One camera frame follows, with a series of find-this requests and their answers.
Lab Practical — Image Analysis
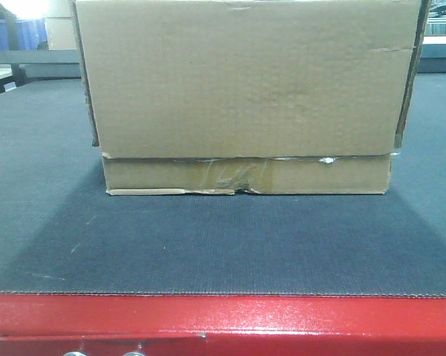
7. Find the grey conveyor belt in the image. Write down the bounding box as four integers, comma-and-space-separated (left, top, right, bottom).
0, 74, 446, 297

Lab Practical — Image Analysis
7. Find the grey background bench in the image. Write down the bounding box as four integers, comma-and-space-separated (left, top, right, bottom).
0, 50, 81, 94

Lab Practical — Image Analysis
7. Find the brown cardboard carton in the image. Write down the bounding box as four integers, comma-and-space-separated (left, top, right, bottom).
70, 1, 429, 195

